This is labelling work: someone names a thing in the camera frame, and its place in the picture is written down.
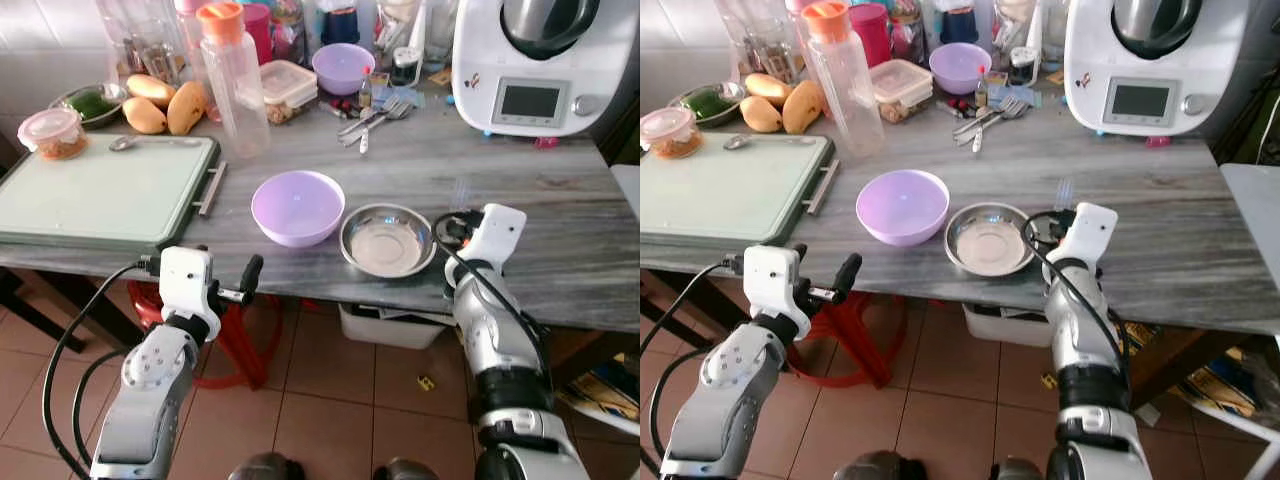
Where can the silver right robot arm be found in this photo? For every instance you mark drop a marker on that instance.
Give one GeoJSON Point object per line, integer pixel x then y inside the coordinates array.
{"type": "Point", "coordinates": [1085, 340]}
{"type": "Point", "coordinates": [500, 340]}

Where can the red plastic stool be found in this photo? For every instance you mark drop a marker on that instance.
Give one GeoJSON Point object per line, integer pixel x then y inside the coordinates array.
{"type": "Point", "coordinates": [235, 340]}
{"type": "Point", "coordinates": [850, 335]}

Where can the stainless steel bowl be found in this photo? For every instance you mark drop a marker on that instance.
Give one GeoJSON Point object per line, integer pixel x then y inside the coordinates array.
{"type": "Point", "coordinates": [385, 245]}
{"type": "Point", "coordinates": [988, 245]}

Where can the large purple plastic bowl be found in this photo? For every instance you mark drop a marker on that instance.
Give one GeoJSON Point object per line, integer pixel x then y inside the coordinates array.
{"type": "Point", "coordinates": [903, 203]}
{"type": "Point", "coordinates": [297, 205]}

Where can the white plastic bin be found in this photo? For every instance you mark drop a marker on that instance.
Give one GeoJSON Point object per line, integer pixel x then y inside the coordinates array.
{"type": "Point", "coordinates": [1005, 322]}
{"type": "Point", "coordinates": [395, 325]}

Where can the metal cutlery piece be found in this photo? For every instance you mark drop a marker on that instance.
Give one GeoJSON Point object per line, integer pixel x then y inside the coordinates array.
{"type": "Point", "coordinates": [980, 132]}
{"type": "Point", "coordinates": [365, 132]}

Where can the metal spoon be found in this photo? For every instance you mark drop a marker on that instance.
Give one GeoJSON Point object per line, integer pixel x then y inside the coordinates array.
{"type": "Point", "coordinates": [122, 143]}
{"type": "Point", "coordinates": [736, 141]}

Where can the metal fork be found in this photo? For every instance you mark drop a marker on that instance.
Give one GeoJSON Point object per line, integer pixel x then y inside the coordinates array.
{"type": "Point", "coordinates": [385, 112]}
{"type": "Point", "coordinates": [1002, 111]}

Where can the yellow mango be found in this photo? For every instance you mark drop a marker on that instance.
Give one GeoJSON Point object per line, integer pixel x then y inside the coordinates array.
{"type": "Point", "coordinates": [150, 89]}
{"type": "Point", "coordinates": [761, 114]}
{"type": "Point", "coordinates": [768, 88]}
{"type": "Point", "coordinates": [143, 116]}
{"type": "Point", "coordinates": [187, 108]}
{"type": "Point", "coordinates": [803, 107]}

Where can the small yellow floor scrap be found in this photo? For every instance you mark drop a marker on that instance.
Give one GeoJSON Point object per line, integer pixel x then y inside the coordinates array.
{"type": "Point", "coordinates": [426, 382]}
{"type": "Point", "coordinates": [1049, 380]}

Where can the clear bottle with orange cap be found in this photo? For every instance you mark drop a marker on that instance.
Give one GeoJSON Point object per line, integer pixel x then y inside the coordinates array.
{"type": "Point", "coordinates": [235, 90]}
{"type": "Point", "coordinates": [845, 90]}

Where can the bowl of green vegetables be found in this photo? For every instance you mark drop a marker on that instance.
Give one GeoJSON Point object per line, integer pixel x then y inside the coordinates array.
{"type": "Point", "coordinates": [710, 102]}
{"type": "Point", "coordinates": [92, 103]}

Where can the round container with pink lid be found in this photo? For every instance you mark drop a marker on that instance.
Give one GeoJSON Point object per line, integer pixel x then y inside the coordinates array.
{"type": "Point", "coordinates": [670, 128]}
{"type": "Point", "coordinates": [52, 130]}

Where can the white kitchen cooking machine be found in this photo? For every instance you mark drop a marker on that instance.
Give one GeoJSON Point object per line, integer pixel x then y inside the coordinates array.
{"type": "Point", "coordinates": [545, 70]}
{"type": "Point", "coordinates": [1160, 70]}

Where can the square clear food container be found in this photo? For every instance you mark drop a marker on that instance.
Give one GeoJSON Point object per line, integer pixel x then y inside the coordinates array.
{"type": "Point", "coordinates": [902, 84]}
{"type": "Point", "coordinates": [288, 85]}

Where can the small purple plastic bowl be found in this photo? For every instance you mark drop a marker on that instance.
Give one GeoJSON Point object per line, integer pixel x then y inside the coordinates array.
{"type": "Point", "coordinates": [960, 68]}
{"type": "Point", "coordinates": [343, 68]}

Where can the printed box on floor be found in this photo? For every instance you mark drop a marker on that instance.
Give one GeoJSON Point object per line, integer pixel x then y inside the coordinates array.
{"type": "Point", "coordinates": [605, 390]}
{"type": "Point", "coordinates": [1215, 385]}

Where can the clear glass jar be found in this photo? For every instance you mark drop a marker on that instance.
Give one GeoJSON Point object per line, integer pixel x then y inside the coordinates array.
{"type": "Point", "coordinates": [760, 35]}
{"type": "Point", "coordinates": [140, 35]}

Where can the pink plastic cup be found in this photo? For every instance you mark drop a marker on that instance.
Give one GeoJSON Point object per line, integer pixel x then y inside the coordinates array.
{"type": "Point", "coordinates": [872, 32]}
{"type": "Point", "coordinates": [258, 30]}

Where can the dark blue cup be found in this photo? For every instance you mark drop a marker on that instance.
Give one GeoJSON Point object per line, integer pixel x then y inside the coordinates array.
{"type": "Point", "coordinates": [958, 25]}
{"type": "Point", "coordinates": [340, 25]}

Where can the robot right leg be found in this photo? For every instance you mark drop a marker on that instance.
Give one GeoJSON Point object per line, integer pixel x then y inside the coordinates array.
{"type": "Point", "coordinates": [1018, 470]}
{"type": "Point", "coordinates": [405, 470]}

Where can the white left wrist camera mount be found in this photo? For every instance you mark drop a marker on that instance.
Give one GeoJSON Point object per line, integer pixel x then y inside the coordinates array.
{"type": "Point", "coordinates": [772, 280]}
{"type": "Point", "coordinates": [186, 280]}

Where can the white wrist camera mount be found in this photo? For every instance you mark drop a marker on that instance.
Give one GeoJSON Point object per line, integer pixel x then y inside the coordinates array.
{"type": "Point", "coordinates": [772, 280]}
{"type": "Point", "coordinates": [1090, 232]}
{"type": "Point", "coordinates": [497, 235]}
{"type": "Point", "coordinates": [186, 280]}

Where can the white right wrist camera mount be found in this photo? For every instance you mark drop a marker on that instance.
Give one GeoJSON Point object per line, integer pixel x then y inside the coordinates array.
{"type": "Point", "coordinates": [1090, 232]}
{"type": "Point", "coordinates": [497, 235]}

